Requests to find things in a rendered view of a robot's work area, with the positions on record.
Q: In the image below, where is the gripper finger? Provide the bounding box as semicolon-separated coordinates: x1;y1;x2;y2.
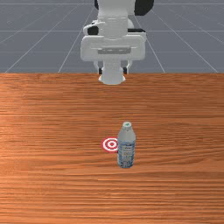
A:
122;59;134;74
93;60;104;75

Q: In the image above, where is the clear plastic bottle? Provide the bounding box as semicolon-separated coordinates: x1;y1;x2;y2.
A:
116;121;137;169

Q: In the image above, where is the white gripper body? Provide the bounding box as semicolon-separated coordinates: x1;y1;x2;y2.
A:
80;28;147;63

